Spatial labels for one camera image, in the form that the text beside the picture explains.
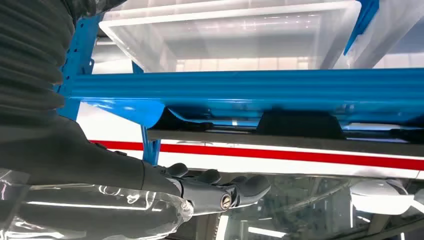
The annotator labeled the white plastic bin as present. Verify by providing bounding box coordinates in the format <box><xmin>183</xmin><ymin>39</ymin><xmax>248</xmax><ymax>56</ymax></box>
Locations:
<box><xmin>333</xmin><ymin>0</ymin><xmax>424</xmax><ymax>70</ymax></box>
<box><xmin>98</xmin><ymin>0</ymin><xmax>363</xmax><ymax>74</ymax></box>

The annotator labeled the white car with red stripe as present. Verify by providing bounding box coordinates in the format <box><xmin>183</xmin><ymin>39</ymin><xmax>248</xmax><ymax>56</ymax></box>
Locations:
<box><xmin>75</xmin><ymin>100</ymin><xmax>424</xmax><ymax>240</ymax></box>

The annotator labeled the blue metal shelf rack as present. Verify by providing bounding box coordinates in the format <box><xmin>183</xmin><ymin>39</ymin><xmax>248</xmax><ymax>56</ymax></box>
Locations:
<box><xmin>54</xmin><ymin>0</ymin><xmax>424</xmax><ymax>167</ymax></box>

